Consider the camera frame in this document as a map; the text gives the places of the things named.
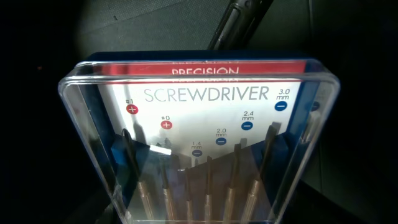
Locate small claw hammer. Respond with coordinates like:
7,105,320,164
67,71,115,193
208,0,274,50

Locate precision screwdriver set case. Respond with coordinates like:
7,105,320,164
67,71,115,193
58,51,340,223

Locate dark green open box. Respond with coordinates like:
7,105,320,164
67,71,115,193
1,1,397,223

